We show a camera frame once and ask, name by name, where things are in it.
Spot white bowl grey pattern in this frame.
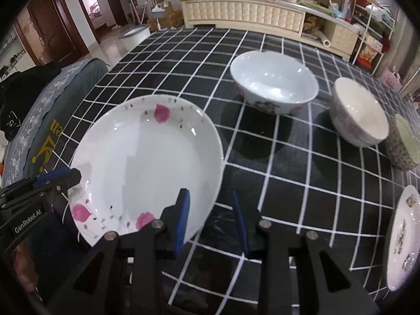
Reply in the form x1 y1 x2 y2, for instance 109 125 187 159
329 77 390 148

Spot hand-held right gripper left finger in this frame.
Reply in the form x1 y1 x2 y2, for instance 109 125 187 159
39 188 191 315

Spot white wire rack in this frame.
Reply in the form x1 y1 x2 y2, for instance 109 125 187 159
349 0 397 73

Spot dark wooden door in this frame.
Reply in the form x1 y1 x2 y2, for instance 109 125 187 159
26 0 91 63

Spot cream tufted cabinet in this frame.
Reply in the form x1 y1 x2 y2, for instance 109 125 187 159
180 0 360 61

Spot black checkered tablecloth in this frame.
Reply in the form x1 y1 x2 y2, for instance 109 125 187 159
31 28 420 306

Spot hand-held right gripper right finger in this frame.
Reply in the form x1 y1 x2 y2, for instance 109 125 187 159
231 191 383 315

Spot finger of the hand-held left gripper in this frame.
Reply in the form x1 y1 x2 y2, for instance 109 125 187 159
0 167 71 206
31 168 82 206

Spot white plate pink flowers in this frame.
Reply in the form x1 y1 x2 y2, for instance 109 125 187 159
68 94 225 248

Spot white paper roll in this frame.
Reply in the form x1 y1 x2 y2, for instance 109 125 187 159
315 31 332 47

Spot cardboard boxes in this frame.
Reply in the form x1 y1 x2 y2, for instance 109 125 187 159
146 2 184 33

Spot green patterned bowl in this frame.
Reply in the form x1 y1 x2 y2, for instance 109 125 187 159
385 114 420 172

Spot pink bag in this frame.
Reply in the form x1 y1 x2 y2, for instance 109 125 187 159
381 67 402 92

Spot large white floral bowl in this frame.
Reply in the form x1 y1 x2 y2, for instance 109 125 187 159
230 51 319 116

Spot white plate gold print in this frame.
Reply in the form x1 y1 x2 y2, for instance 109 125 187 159
382 185 420 292

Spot round grey white basin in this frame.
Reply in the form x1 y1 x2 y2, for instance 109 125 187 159
117 24 151 51

